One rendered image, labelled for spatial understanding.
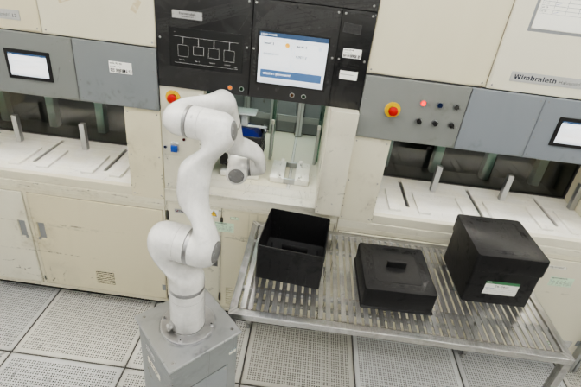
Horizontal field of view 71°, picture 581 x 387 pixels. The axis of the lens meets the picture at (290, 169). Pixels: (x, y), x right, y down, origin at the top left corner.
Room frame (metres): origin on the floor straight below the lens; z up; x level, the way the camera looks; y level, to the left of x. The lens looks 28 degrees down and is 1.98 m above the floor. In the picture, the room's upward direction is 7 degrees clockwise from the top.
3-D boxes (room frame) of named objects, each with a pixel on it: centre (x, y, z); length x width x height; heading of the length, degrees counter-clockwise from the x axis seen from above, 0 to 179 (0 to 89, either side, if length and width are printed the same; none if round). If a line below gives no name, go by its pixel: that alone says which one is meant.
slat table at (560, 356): (1.35, -0.49, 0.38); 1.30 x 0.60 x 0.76; 89
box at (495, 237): (1.42, -0.92, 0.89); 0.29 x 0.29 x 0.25; 0
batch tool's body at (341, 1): (2.12, 0.17, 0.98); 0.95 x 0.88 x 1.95; 179
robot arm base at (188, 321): (1.00, 0.30, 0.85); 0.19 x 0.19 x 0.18
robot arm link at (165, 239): (1.01, 0.33, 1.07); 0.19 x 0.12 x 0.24; 78
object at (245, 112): (1.99, 0.27, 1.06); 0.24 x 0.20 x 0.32; 89
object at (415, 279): (1.32, -0.49, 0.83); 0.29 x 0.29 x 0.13; 0
